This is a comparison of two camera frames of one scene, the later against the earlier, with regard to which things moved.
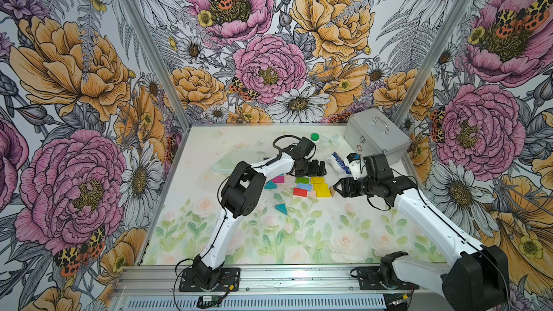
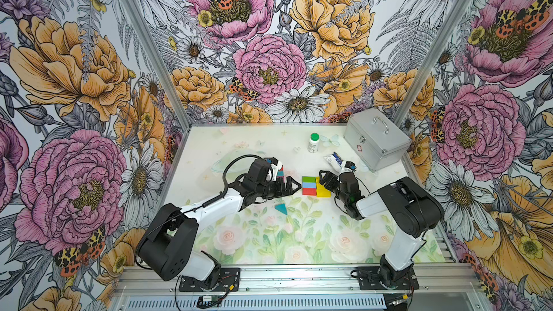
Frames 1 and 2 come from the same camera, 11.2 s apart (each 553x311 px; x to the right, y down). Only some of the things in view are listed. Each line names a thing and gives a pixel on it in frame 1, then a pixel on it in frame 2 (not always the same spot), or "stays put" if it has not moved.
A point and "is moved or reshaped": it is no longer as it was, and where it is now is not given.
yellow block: (322, 191) stays put
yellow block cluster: (321, 187) stays put
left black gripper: (313, 171) -> (280, 191)
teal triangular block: (281, 207) stays put
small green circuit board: (207, 301) stays put
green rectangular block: (302, 180) is moved or reshaped
